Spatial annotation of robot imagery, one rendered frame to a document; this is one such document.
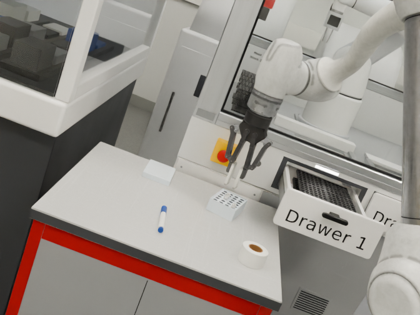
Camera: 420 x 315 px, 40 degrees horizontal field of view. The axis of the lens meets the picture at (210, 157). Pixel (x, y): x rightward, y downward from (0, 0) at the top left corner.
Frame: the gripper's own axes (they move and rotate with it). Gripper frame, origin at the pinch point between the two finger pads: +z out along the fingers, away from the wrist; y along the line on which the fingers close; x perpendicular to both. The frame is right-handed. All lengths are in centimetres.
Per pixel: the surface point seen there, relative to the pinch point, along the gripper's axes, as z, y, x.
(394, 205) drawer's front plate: -4, 46, 31
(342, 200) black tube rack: -2.4, 30.7, 16.6
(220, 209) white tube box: 9.3, 1.1, -5.3
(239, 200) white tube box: 7.9, 3.3, 4.1
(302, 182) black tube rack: -2.4, 17.5, 14.9
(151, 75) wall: 55, -168, 318
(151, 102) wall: 78, -159, 319
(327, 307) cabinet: 39, 42, 32
